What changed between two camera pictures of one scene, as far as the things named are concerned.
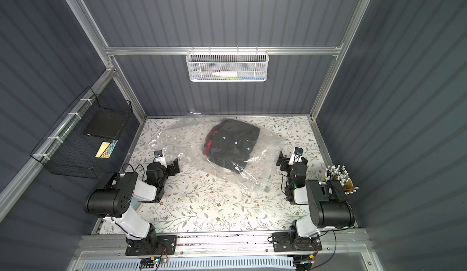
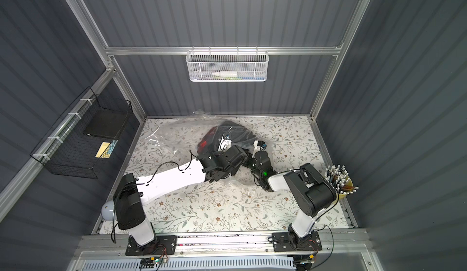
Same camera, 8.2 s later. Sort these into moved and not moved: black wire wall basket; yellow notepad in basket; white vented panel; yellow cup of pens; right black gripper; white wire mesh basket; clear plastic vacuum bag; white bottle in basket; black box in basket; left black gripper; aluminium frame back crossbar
Moved: clear plastic vacuum bag; left black gripper; right black gripper
Not moved: white vented panel; yellow notepad in basket; aluminium frame back crossbar; yellow cup of pens; black wire wall basket; black box in basket; white wire mesh basket; white bottle in basket
